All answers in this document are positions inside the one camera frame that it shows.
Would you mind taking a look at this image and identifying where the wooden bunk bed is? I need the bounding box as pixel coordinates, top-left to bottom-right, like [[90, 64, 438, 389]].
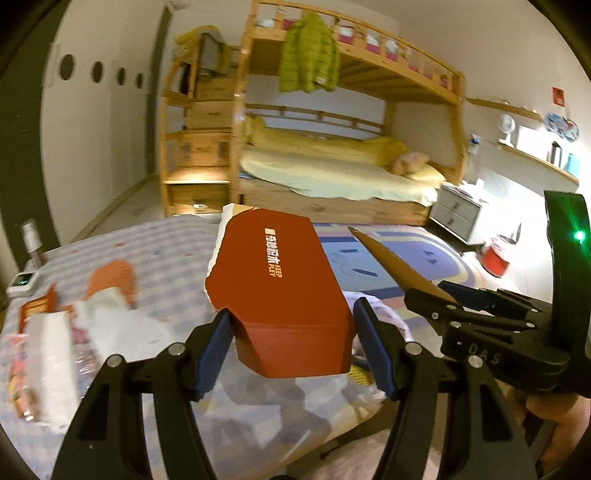
[[231, 0, 467, 227]]

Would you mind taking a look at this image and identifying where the person's right hand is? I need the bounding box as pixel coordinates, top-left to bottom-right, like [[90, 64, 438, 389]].
[[525, 393, 591, 444]]

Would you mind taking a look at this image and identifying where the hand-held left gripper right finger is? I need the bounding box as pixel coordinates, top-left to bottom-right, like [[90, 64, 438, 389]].
[[352, 296, 539, 480]]

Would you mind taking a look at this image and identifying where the pink snack packet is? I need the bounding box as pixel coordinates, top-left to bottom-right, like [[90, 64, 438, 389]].
[[7, 335, 42, 421]]

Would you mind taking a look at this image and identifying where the white foam block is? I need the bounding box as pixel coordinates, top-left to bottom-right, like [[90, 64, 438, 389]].
[[27, 310, 80, 424]]

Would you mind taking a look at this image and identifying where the green puffer jacket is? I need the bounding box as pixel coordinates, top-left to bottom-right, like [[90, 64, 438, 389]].
[[278, 11, 341, 93]]

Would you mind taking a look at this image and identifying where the white tissue pack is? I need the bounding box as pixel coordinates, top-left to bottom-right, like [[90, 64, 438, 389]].
[[455, 178, 485, 197]]

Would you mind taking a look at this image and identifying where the white wardrobe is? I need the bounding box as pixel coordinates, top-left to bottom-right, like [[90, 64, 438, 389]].
[[0, 4, 172, 259]]

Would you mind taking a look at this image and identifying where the blue decorative plate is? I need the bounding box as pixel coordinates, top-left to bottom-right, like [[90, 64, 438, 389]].
[[545, 113, 580, 139]]

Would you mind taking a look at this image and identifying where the yellow blanket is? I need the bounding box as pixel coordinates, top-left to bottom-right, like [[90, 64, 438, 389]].
[[245, 115, 411, 171]]

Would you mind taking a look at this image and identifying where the red white bucket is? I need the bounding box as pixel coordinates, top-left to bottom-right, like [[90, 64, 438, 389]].
[[482, 233, 513, 275]]

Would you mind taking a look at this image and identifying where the grey white nightstand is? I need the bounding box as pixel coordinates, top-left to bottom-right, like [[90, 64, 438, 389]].
[[429, 184, 483, 244]]

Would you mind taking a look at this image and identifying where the spray bottle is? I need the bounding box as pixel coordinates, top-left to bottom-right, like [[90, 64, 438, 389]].
[[21, 220, 47, 266]]

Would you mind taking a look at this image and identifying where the wooden stair drawer unit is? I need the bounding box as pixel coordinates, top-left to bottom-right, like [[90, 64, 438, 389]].
[[161, 28, 245, 217]]

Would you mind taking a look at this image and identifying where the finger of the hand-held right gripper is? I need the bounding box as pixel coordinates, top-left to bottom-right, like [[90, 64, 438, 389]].
[[404, 287, 537, 330], [438, 281, 551, 320]]

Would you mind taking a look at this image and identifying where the white plastic bag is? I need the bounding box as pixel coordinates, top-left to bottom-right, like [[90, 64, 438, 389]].
[[352, 294, 414, 370]]

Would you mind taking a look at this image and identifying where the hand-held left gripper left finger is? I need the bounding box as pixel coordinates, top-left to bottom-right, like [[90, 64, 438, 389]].
[[51, 308, 235, 480]]

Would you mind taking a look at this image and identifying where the pinkish plush toy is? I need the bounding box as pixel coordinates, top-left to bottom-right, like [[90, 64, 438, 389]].
[[392, 152, 430, 176]]

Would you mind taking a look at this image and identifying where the pile of clothes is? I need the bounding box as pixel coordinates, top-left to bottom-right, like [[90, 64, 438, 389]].
[[175, 25, 227, 75]]

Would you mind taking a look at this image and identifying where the brown cardboard strip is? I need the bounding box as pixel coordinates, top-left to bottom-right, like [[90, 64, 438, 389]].
[[347, 226, 458, 305]]

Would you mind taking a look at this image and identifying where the crumpled clear plastic wrapper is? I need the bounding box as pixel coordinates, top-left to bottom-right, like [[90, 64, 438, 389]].
[[69, 286, 134, 370]]

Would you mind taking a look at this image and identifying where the white electronic device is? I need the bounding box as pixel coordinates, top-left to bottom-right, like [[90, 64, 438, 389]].
[[7, 272, 42, 298]]

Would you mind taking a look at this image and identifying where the checked tablecloth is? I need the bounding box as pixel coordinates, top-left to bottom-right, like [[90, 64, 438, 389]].
[[0, 213, 416, 462]]

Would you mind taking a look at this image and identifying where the curved wooden wall shelf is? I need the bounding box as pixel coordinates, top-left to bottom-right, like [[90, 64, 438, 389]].
[[499, 143, 580, 185]]

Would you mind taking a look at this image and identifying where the pale yellow mattress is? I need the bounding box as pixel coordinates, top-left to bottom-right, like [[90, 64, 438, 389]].
[[240, 145, 446, 204]]

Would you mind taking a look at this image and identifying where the colourful rug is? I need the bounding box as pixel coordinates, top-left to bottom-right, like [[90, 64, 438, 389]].
[[314, 222, 472, 305]]

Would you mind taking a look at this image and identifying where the dark wardrobe panel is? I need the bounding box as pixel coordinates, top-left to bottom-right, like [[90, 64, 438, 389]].
[[0, 44, 63, 259]]

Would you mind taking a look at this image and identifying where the white board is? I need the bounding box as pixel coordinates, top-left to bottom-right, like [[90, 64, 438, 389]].
[[517, 124, 548, 155]]

